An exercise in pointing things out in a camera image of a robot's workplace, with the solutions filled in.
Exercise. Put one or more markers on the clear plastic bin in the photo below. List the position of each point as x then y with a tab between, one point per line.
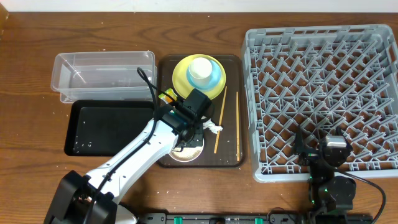
103	75

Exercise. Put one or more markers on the brown serving tray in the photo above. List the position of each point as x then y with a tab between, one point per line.
226	154

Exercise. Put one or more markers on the white cup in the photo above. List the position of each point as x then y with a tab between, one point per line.
200	68

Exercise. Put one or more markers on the light blue bowl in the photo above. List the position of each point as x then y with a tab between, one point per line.
208	83

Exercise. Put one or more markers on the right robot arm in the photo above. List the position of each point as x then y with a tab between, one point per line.
332	196

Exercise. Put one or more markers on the yellow plate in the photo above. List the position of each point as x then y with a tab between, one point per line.
181	84

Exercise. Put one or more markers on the wooden chopstick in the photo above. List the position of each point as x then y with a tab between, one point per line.
237	129
220	120

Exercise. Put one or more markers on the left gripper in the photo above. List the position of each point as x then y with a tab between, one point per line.
193	140

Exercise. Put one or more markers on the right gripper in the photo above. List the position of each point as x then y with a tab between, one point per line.
310	156

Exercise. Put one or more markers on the yellow green snack wrapper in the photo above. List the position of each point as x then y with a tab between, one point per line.
168	96

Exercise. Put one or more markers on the white napkin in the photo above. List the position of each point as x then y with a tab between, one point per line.
212	127

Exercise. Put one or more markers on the pink bowl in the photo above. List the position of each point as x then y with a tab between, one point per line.
185	154

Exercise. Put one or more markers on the black plastic bin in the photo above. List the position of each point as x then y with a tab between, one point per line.
103	128

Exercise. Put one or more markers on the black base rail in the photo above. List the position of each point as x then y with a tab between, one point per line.
271	218

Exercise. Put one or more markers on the grey dishwasher rack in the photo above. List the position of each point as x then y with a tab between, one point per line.
319	79

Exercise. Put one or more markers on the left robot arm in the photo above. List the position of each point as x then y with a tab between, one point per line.
95	197

